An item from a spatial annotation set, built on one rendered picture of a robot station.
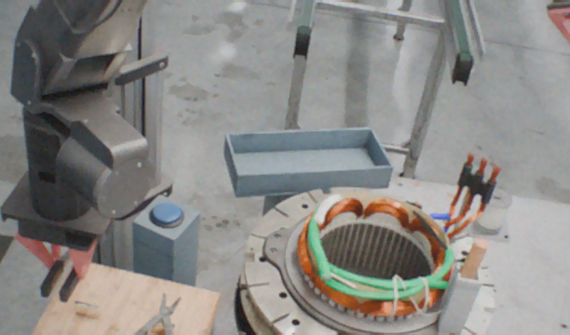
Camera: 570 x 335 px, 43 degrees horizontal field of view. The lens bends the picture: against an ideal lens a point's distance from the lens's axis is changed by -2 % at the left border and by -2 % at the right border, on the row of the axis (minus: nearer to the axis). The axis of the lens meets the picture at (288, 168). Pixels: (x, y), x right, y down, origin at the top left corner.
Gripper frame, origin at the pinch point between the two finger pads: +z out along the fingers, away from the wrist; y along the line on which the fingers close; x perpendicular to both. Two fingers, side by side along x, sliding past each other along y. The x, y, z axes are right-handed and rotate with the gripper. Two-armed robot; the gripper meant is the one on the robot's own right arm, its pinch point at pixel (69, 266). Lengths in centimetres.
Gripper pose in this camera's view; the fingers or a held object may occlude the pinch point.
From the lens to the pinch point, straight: 78.4
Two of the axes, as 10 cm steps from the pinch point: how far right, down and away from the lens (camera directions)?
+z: -1.3, 7.7, 6.2
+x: 1.7, -6.0, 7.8
